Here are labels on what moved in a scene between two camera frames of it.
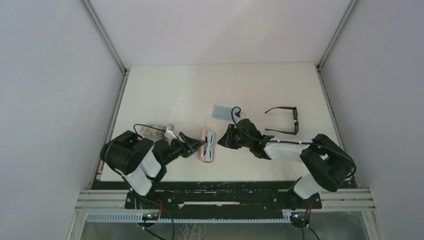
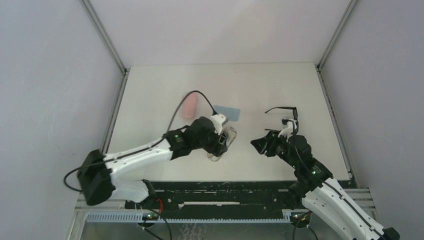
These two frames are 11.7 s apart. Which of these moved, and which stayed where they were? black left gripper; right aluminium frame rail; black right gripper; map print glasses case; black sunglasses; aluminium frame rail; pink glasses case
Moved: map print glasses case; black right gripper; pink glasses case; black left gripper
Stayed: right aluminium frame rail; aluminium frame rail; black sunglasses
